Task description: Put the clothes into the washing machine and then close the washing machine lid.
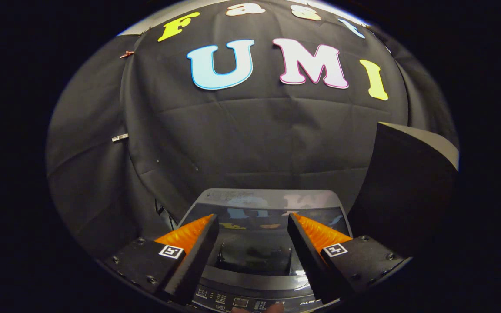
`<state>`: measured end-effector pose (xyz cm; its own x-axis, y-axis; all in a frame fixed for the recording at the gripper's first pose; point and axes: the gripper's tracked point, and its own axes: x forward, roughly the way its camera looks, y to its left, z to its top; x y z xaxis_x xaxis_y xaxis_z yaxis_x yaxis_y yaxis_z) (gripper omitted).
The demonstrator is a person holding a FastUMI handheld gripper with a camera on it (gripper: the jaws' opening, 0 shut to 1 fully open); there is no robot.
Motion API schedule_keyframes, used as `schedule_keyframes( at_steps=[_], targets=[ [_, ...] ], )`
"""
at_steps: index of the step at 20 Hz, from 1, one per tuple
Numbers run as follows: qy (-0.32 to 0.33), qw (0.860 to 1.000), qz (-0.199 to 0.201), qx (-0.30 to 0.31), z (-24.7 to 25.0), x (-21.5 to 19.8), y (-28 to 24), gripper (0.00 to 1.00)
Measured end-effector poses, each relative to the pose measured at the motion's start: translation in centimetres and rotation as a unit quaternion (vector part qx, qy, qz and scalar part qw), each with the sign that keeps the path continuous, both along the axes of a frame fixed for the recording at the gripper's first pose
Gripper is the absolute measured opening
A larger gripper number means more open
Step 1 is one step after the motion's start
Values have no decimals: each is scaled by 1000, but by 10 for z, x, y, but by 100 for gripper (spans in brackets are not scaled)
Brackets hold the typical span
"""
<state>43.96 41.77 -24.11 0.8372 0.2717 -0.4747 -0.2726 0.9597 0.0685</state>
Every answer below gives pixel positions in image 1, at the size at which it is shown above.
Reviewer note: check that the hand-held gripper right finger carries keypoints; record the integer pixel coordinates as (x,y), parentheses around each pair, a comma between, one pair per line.
(313,263)

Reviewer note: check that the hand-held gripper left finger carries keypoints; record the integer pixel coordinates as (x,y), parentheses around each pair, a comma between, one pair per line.
(196,265)

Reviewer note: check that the grey cabinet with dark top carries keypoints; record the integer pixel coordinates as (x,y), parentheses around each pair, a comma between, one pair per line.
(407,191)

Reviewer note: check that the dark washing machine lid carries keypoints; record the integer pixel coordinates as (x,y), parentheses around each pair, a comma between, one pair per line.
(255,256)

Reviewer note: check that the small red clip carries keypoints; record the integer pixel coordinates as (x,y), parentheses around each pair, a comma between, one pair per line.
(126,54)

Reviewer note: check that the dark grey washing machine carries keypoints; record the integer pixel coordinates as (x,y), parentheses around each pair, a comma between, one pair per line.
(250,300)

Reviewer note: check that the black backdrop cloth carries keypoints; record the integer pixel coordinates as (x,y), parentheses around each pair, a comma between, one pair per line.
(255,139)

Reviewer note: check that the small silver clip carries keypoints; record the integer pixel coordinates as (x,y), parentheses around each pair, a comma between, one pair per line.
(120,138)

